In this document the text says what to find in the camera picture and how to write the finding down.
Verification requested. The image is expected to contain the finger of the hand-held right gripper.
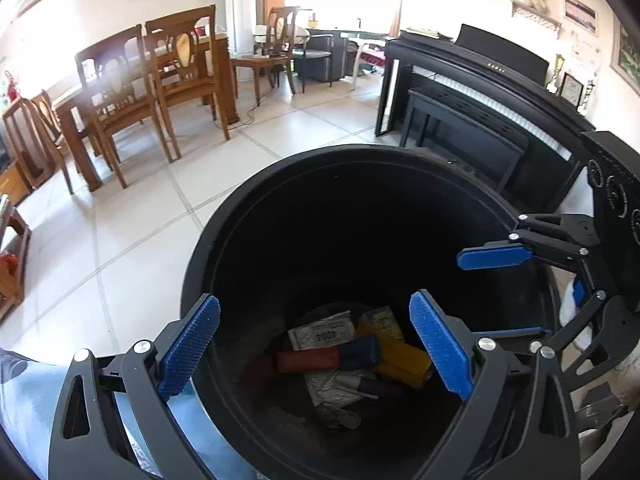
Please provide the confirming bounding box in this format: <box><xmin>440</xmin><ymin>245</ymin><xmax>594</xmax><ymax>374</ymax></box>
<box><xmin>470</xmin><ymin>280</ymin><xmax>640</xmax><ymax>393</ymax></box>
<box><xmin>456</xmin><ymin>214</ymin><xmax>601</xmax><ymax>273</ymax></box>

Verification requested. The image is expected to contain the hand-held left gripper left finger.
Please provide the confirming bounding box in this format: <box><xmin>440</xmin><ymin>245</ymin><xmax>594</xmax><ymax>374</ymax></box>
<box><xmin>47</xmin><ymin>293</ymin><xmax>221</xmax><ymax>480</ymax></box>

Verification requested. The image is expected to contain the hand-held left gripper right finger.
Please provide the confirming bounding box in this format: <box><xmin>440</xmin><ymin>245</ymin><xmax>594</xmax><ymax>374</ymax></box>
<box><xmin>408</xmin><ymin>289</ymin><xmax>582</xmax><ymax>480</ymax></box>

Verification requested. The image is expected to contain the yellow snack packet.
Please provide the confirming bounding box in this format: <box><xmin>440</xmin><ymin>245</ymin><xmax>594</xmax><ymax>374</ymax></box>
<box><xmin>356</xmin><ymin>325</ymin><xmax>433</xmax><ymax>390</ymax></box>

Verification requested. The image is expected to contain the cream carton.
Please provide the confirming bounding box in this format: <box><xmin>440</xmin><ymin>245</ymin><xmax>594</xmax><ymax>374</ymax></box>
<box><xmin>357</xmin><ymin>306</ymin><xmax>405</xmax><ymax>341</ymax></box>

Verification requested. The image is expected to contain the silver wrapper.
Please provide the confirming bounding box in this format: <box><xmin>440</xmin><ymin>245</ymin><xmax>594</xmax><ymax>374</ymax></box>
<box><xmin>305</xmin><ymin>367</ymin><xmax>381</xmax><ymax>429</ymax></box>

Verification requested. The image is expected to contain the red and blue marker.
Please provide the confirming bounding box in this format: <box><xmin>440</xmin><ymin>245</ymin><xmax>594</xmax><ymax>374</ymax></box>
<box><xmin>276</xmin><ymin>334</ymin><xmax>381</xmax><ymax>373</ymax></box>

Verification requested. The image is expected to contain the white printed packet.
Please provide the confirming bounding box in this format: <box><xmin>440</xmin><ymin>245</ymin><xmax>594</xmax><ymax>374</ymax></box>
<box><xmin>287</xmin><ymin>311</ymin><xmax>356</xmax><ymax>351</ymax></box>

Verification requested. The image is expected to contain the black round bin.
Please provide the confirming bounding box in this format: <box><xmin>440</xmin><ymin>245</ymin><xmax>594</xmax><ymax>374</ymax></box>
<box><xmin>181</xmin><ymin>142</ymin><xmax>566</xmax><ymax>480</ymax></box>

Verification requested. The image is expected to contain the framed certificate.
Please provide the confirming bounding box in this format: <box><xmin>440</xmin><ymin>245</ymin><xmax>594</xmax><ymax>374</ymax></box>
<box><xmin>559</xmin><ymin>72</ymin><xmax>585</xmax><ymax>107</ymax></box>

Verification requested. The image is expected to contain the gold trophy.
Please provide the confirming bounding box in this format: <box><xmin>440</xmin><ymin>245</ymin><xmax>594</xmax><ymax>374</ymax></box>
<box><xmin>547</xmin><ymin>54</ymin><xmax>567</xmax><ymax>93</ymax></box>

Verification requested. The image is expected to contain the framed landscape picture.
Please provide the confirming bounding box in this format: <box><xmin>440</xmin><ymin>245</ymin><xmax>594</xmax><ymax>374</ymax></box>
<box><xmin>610</xmin><ymin>22</ymin><xmax>640</xmax><ymax>83</ymax></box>

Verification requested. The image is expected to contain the black piano bench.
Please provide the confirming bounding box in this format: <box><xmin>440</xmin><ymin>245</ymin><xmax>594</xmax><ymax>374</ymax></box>
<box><xmin>402</xmin><ymin>86</ymin><xmax>531</xmax><ymax>193</ymax></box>

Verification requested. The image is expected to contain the black upright piano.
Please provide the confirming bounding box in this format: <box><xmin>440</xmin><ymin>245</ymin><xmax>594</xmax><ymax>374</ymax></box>
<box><xmin>375</xmin><ymin>24</ymin><xmax>598</xmax><ymax>213</ymax></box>

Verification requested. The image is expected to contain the wooden coffee table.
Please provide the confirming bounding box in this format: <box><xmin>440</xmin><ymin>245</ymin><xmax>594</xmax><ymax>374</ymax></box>
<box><xmin>0</xmin><ymin>205</ymin><xmax>32</xmax><ymax>322</ymax></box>

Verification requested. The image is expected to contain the white plastic chair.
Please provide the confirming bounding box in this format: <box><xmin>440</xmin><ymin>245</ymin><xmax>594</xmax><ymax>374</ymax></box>
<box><xmin>349</xmin><ymin>35</ymin><xmax>388</xmax><ymax>92</ymax></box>

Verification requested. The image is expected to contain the wooden television stand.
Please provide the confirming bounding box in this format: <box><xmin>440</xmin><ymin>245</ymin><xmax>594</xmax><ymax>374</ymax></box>
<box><xmin>0</xmin><ymin>160</ymin><xmax>32</xmax><ymax>207</ymax></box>

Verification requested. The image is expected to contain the wooden dining chair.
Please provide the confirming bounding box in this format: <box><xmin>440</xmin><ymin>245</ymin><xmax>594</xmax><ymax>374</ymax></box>
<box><xmin>145</xmin><ymin>5</ymin><xmax>231</xmax><ymax>161</ymax></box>
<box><xmin>2</xmin><ymin>91</ymin><xmax>75</xmax><ymax>196</ymax></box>
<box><xmin>75</xmin><ymin>25</ymin><xmax>173</xmax><ymax>188</ymax></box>
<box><xmin>231</xmin><ymin>6</ymin><xmax>312</xmax><ymax>106</ymax></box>

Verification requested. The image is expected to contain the grey armchair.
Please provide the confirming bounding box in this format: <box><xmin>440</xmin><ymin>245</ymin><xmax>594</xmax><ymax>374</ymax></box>
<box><xmin>295</xmin><ymin>29</ymin><xmax>361</xmax><ymax>83</ymax></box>

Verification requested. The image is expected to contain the wooden dining table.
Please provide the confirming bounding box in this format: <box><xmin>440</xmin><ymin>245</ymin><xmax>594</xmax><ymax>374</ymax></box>
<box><xmin>52</xmin><ymin>32</ymin><xmax>238</xmax><ymax>191</ymax></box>

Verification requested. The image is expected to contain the white tall radiator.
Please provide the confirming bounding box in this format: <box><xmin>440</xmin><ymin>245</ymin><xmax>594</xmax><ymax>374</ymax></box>
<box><xmin>225</xmin><ymin>0</ymin><xmax>251</xmax><ymax>56</ymax></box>

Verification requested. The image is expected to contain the wall shelf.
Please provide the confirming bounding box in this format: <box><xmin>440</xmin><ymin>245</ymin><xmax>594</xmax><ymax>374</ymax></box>
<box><xmin>510</xmin><ymin>0</ymin><xmax>563</xmax><ymax>39</ymax></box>

